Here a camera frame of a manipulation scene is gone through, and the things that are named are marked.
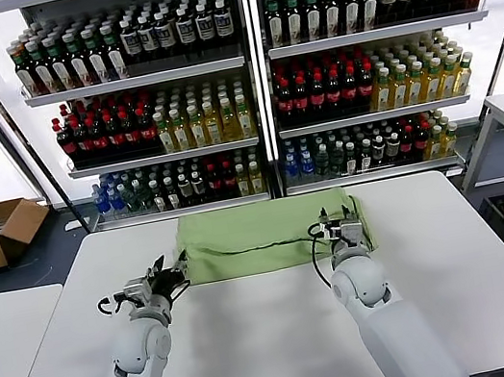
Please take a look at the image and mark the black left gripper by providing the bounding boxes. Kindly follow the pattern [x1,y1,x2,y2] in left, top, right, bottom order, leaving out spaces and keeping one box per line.
[142,248,196,310]

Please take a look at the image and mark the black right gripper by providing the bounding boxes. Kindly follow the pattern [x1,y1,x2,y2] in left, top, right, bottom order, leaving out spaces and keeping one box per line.
[316,202,359,243]

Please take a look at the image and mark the light green polo shirt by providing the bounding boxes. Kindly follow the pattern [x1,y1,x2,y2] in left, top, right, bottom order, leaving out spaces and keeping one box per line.
[172,181,382,289]

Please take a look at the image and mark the clear green bottle white cap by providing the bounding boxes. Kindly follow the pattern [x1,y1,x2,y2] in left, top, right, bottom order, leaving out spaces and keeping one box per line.
[326,140,349,176]
[133,177,155,214]
[120,183,139,214]
[312,143,334,178]

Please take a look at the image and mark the blue water bottle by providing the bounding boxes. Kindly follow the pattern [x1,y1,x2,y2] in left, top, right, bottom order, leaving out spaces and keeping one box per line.
[297,149,317,178]
[88,184,109,216]
[282,150,303,180]
[105,186,123,214]

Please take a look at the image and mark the yellow juice bottle green label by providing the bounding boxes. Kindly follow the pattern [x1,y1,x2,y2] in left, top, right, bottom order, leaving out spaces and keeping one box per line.
[400,60,431,108]
[246,161,266,195]
[200,100,226,147]
[384,63,414,110]
[234,163,254,197]
[365,67,396,114]
[185,104,210,150]
[447,51,479,97]
[439,121,463,158]
[216,97,242,144]
[152,110,177,156]
[422,125,447,162]
[168,107,192,153]
[433,54,464,100]
[232,93,258,141]
[417,57,447,103]

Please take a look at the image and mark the cola bottle red cap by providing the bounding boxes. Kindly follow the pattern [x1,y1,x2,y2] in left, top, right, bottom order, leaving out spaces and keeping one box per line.
[51,115,82,168]
[117,109,145,157]
[68,118,96,165]
[204,163,226,203]
[395,125,419,164]
[410,121,433,163]
[270,75,298,129]
[320,66,347,120]
[304,69,332,123]
[288,72,315,126]
[337,62,365,117]
[353,60,380,114]
[100,112,129,160]
[84,115,112,163]
[134,105,163,154]
[218,160,240,200]

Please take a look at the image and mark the white paper scrap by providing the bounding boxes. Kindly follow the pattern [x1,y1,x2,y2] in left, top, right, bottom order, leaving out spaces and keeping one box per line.
[64,217,92,232]

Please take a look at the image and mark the grey metal shelf unit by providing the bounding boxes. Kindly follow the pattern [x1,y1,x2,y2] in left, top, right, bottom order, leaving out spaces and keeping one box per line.
[247,0,504,206]
[0,0,285,249]

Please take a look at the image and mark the dark bottle green cap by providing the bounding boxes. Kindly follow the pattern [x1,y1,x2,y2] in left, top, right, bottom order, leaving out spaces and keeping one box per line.
[41,34,75,95]
[360,0,385,32]
[80,26,112,87]
[10,41,40,101]
[98,21,131,83]
[24,37,59,98]
[320,0,347,38]
[60,30,93,90]
[281,0,308,45]
[263,0,290,48]
[301,0,328,41]
[340,0,365,35]

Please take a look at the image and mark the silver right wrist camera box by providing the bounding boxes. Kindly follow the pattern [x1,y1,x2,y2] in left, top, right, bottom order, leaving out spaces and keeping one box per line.
[338,217,366,251]

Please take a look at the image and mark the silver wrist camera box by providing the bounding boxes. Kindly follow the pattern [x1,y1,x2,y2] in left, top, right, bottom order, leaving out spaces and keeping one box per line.
[338,217,366,251]
[120,275,155,306]

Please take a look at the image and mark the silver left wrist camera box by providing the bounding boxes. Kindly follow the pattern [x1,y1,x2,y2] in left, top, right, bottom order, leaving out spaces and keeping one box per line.
[120,275,155,306]

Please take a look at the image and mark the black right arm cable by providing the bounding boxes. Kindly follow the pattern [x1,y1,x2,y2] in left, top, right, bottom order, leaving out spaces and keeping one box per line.
[304,218,343,291]

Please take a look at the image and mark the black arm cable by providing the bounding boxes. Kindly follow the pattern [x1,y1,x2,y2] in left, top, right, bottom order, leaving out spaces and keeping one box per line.
[94,291,131,318]
[304,218,343,291]

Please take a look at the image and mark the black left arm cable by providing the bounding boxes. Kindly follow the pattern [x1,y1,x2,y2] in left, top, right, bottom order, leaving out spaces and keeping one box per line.
[94,291,131,318]

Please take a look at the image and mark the thin black window post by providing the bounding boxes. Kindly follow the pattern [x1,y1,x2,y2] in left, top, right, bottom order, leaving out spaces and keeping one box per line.
[0,0,78,235]

